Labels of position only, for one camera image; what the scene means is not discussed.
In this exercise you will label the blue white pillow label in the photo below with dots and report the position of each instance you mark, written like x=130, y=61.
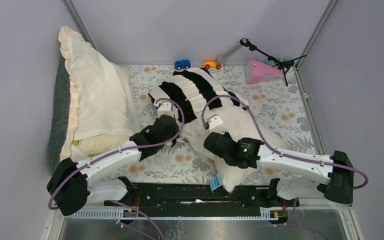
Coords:
x=214, y=183

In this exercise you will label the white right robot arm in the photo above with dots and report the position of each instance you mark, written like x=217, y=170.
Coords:
x=330, y=176

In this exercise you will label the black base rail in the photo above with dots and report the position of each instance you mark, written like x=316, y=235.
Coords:
x=172, y=200

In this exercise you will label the yellow orange toy car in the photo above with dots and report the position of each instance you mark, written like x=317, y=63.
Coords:
x=211, y=64

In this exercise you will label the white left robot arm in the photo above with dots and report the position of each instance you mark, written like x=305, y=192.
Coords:
x=74, y=185

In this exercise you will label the cream yellow-trimmed cloth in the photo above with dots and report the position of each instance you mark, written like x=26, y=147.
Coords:
x=92, y=146

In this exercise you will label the blue toy car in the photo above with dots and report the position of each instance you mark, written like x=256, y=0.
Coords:
x=182, y=64

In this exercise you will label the pink plastic toy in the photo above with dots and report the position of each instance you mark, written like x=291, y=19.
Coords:
x=258, y=72

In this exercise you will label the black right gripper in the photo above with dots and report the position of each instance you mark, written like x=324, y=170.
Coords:
x=227, y=135

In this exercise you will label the black white striped pillowcase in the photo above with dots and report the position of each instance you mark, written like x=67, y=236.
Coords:
x=191, y=89

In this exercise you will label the white pillow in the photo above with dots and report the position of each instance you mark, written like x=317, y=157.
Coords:
x=238, y=123

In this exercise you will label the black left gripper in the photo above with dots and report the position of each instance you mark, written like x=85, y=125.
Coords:
x=174, y=128

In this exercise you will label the cream ruffled pillow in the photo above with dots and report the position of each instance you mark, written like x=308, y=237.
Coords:
x=101, y=101

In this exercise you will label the floral patterned table mat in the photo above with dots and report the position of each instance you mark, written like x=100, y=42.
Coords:
x=276, y=106

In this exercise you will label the dark green cushion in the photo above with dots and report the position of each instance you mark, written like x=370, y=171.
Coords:
x=60, y=115

